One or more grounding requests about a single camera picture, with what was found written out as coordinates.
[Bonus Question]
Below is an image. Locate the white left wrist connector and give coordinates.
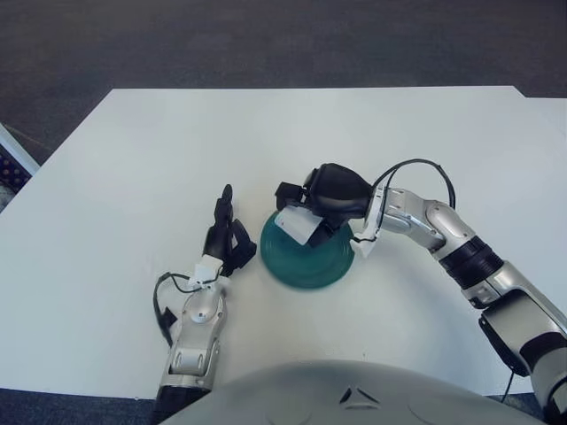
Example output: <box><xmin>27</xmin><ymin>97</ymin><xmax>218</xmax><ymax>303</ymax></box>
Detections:
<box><xmin>189</xmin><ymin>260</ymin><xmax>224</xmax><ymax>289</ymax></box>

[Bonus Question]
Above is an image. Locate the white cube charger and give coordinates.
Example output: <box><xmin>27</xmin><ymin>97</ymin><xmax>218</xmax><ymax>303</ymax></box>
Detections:
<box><xmin>274</xmin><ymin>207</ymin><xmax>322</xmax><ymax>246</ymax></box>

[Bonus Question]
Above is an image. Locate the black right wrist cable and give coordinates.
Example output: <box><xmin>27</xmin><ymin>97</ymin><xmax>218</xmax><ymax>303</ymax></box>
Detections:
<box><xmin>374</xmin><ymin>158</ymin><xmax>457</xmax><ymax>209</ymax></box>

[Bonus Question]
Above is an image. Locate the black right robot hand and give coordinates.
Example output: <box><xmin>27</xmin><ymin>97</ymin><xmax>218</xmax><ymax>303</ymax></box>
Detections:
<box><xmin>274</xmin><ymin>163</ymin><xmax>372</xmax><ymax>248</ymax></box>

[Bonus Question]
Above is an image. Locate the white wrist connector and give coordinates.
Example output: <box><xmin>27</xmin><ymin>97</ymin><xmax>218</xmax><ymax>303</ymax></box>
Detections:
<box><xmin>349</xmin><ymin>229</ymin><xmax>377</xmax><ymax>258</ymax></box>
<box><xmin>189</xmin><ymin>260</ymin><xmax>224</xmax><ymax>289</ymax></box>

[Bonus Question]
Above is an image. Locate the teal round plate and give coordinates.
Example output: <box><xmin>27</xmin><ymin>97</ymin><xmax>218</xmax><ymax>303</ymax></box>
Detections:
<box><xmin>259</xmin><ymin>211</ymin><xmax>355</xmax><ymax>291</ymax></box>

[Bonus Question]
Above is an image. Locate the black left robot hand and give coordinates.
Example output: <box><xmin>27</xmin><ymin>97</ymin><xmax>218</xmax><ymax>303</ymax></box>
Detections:
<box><xmin>202</xmin><ymin>183</ymin><xmax>258</xmax><ymax>278</ymax></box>

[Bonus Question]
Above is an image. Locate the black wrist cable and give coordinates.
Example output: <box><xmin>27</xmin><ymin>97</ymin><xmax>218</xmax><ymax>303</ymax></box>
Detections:
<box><xmin>152</xmin><ymin>272</ymin><xmax>209</xmax><ymax>346</ymax></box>
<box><xmin>374</xmin><ymin>158</ymin><xmax>457</xmax><ymax>209</ymax></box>

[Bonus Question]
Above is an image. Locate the white framed patterned panel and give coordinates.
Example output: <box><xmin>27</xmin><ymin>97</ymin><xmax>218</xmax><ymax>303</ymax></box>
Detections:
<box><xmin>0</xmin><ymin>122</ymin><xmax>41</xmax><ymax>209</ymax></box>

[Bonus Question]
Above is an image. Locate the adjacent white table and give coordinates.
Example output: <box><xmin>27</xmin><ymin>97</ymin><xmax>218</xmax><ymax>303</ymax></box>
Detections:
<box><xmin>524</xmin><ymin>96</ymin><xmax>567</xmax><ymax>147</ymax></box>

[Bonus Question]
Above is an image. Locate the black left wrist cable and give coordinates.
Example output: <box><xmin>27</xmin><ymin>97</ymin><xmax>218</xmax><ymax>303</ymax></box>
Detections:
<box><xmin>152</xmin><ymin>272</ymin><xmax>209</xmax><ymax>346</ymax></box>

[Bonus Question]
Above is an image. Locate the grey robot torso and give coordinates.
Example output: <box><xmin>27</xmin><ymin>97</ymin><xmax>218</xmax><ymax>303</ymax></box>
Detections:
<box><xmin>161</xmin><ymin>359</ymin><xmax>548</xmax><ymax>425</ymax></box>

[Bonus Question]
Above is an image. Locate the white right wrist connector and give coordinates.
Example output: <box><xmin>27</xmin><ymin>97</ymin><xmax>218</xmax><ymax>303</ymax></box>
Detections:
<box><xmin>349</xmin><ymin>229</ymin><xmax>377</xmax><ymax>258</ymax></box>

